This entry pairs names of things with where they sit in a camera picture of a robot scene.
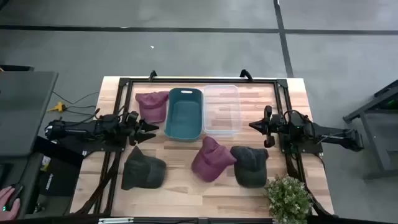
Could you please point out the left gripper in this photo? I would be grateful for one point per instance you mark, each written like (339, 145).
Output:
(132, 127)

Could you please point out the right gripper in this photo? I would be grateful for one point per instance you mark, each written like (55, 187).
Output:
(273, 124)

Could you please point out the maroon baseball cap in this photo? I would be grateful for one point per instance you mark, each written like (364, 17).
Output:
(211, 161)
(152, 107)

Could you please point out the dark grey baseball cap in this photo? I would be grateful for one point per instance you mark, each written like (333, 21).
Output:
(143, 172)
(250, 168)

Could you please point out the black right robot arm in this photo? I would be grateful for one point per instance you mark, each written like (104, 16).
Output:
(329, 132)

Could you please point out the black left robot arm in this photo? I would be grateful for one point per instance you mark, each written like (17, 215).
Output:
(77, 129)

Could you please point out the teal plastic bin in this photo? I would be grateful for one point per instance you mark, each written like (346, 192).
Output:
(183, 124)

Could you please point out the clear plastic bin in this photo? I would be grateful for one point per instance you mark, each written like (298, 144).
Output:
(217, 109)

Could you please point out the green potted plant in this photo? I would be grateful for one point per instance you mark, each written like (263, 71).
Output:
(287, 199)

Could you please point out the yellow power plug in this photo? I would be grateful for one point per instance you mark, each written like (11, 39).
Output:
(57, 107)

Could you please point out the black equipment box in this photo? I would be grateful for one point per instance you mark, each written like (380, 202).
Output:
(62, 180)

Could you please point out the grey metal cart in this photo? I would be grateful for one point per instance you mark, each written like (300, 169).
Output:
(379, 137)

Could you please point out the dark grey low desk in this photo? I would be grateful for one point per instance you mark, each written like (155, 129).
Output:
(28, 174)

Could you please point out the black computer mouse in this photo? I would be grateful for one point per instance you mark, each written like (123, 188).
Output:
(14, 196)

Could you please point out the person's hand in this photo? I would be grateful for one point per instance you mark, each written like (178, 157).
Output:
(7, 211)

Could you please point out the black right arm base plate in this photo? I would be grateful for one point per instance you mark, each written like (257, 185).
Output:
(308, 149)

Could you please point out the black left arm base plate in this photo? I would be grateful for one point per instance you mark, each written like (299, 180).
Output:
(93, 149)

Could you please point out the black aluminium frame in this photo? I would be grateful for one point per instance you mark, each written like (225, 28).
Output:
(202, 81)

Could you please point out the silver aluminium bracket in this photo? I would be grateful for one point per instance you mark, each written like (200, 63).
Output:
(115, 220)

